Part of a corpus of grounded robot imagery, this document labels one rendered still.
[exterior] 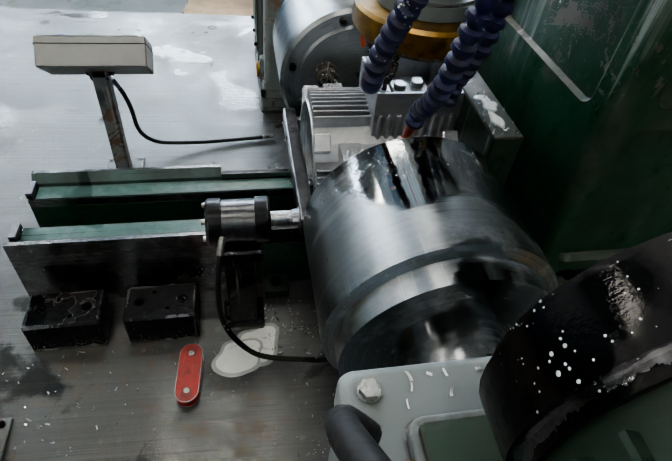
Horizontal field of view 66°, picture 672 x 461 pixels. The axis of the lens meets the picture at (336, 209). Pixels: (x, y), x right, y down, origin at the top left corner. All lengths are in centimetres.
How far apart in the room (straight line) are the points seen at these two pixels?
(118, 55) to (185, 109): 36
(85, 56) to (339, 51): 41
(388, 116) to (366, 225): 24
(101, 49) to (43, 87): 50
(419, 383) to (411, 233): 15
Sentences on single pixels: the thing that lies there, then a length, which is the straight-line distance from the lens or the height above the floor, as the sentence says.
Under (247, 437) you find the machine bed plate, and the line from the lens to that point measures 74.
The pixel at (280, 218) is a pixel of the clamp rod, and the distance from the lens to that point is 66.
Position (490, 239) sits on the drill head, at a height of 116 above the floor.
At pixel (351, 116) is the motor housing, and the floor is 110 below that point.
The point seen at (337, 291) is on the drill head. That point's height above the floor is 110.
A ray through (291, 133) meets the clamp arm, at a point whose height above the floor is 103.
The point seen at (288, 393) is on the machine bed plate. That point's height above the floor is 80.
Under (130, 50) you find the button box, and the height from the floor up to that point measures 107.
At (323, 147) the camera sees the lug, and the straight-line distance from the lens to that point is 68.
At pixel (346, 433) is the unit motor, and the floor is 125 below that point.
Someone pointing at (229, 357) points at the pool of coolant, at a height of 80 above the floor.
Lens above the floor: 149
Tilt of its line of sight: 44 degrees down
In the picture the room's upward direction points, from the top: 7 degrees clockwise
